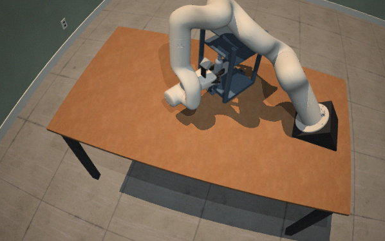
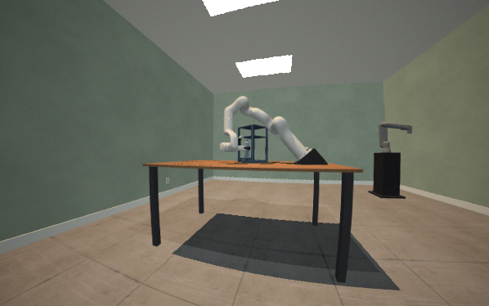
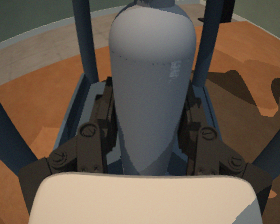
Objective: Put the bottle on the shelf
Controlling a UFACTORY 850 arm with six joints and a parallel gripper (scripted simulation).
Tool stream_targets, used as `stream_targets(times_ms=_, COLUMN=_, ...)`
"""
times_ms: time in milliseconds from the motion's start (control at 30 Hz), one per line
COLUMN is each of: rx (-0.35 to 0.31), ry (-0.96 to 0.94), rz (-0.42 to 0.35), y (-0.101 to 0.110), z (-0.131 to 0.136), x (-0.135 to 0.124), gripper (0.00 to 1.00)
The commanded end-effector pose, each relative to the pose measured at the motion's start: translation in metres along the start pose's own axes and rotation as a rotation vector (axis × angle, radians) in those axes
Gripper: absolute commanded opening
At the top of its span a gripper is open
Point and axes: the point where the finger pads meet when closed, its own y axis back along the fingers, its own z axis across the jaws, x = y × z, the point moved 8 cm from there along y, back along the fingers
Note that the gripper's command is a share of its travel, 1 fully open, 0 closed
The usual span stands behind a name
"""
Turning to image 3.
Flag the dark blue shelving unit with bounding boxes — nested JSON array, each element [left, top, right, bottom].
[[0, 0, 280, 180]]

